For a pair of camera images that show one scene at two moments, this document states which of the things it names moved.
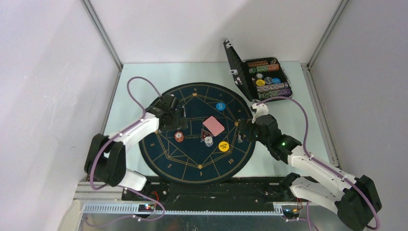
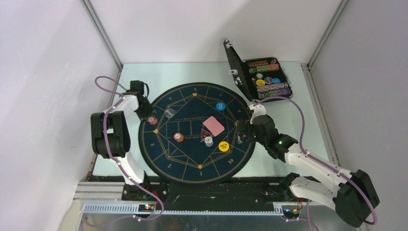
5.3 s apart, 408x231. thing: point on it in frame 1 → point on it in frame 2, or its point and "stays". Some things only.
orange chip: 179,136 stays
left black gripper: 180,122 → 150,111
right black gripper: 243,126 stays
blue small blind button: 220,106 stays
